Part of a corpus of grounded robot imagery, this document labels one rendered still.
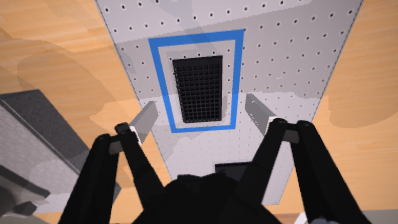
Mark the black rectangular frame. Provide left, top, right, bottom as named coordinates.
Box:
left=215, top=162, right=249, bottom=182

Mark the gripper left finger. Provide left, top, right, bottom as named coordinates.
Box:
left=58, top=101, right=184, bottom=224

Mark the blue tape outline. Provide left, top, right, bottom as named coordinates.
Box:
left=148, top=29, right=244, bottom=133

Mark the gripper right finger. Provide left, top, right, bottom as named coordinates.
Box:
left=218, top=93, right=372, bottom=224

